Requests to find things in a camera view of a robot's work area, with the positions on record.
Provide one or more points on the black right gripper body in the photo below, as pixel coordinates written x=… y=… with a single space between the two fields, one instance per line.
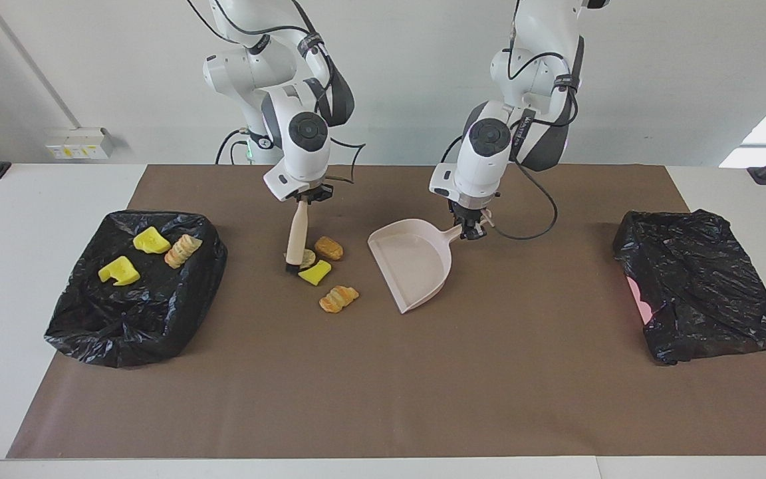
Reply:
x=315 y=195

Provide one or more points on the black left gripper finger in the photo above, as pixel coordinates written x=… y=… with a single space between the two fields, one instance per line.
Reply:
x=468 y=233
x=482 y=229

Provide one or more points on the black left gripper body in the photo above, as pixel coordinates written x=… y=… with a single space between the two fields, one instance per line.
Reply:
x=468 y=213

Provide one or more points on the beige hand brush black bristles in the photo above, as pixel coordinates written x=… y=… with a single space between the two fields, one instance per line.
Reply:
x=297 y=236

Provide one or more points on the small beige bread chunk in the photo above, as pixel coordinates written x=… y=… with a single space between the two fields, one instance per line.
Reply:
x=308 y=258

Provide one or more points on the beige plastic dustpan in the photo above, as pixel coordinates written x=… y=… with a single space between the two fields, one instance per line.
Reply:
x=416 y=266

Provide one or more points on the small yellow sponge wedge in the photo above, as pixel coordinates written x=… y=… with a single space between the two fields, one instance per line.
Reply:
x=315 y=273

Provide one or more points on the pale layered bread chunk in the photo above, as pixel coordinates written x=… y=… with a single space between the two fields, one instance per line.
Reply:
x=182 y=251

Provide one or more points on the yellow sponge piece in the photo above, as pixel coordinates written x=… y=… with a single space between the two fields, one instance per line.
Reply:
x=150 y=241
x=118 y=271

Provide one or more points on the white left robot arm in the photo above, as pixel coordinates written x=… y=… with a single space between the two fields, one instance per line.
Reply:
x=476 y=173

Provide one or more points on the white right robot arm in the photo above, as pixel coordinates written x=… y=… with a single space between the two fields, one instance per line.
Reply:
x=290 y=166

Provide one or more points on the pink bin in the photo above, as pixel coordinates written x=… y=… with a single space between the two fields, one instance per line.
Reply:
x=639 y=299

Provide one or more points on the black bag lined bin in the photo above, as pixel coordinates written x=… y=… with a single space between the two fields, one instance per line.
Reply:
x=133 y=313

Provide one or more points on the black trash bag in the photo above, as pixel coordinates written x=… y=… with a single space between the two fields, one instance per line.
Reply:
x=702 y=286

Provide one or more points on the brown bread roll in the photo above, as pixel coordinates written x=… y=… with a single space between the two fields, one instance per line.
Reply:
x=328 y=248

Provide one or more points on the orange striped pastry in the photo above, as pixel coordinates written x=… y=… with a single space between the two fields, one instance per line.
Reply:
x=338 y=299

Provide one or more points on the brown table mat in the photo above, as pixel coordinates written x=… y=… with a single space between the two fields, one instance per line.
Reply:
x=383 y=412

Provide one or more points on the white wall power strip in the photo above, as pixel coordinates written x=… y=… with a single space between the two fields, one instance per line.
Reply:
x=77 y=144

